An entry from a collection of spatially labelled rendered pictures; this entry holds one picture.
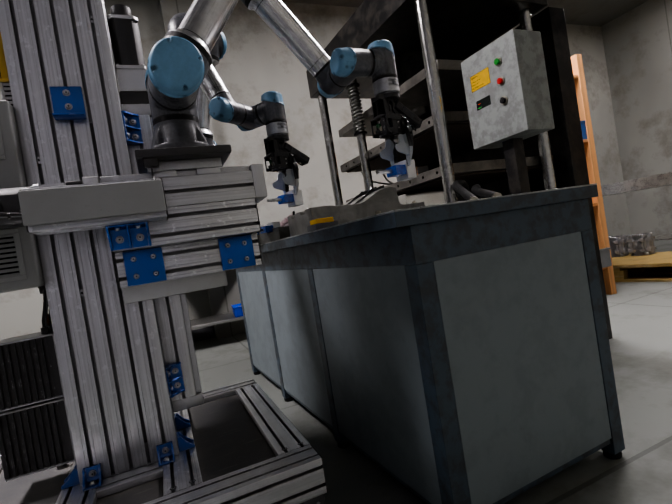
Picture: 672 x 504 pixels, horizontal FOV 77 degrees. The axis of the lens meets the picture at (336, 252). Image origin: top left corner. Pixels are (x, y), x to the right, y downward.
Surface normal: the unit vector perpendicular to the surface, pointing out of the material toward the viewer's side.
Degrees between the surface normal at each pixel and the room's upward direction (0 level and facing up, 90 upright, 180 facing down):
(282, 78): 90
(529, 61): 90
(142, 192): 90
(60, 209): 90
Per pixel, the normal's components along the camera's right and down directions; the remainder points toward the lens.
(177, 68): 0.36, 0.07
